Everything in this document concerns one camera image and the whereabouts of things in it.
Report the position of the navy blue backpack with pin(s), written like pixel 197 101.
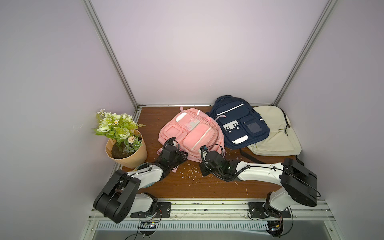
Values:
pixel 241 125

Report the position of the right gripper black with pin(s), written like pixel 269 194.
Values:
pixel 205 162

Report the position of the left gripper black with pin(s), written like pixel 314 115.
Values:
pixel 182 156

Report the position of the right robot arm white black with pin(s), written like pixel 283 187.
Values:
pixel 298 185

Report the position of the cream canvas backpack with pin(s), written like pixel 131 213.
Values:
pixel 282 139

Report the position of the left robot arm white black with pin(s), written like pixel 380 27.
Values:
pixel 120 196

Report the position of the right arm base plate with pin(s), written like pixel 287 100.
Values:
pixel 257 210

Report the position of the brown paper flower pot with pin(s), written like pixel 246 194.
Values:
pixel 134 160

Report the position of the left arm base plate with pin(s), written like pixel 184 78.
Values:
pixel 157 210

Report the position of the teal bowl with handle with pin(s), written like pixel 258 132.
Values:
pixel 147 173

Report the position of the pink backpack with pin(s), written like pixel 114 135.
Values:
pixel 190 130

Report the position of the artificial green flower bouquet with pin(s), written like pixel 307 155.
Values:
pixel 122 129

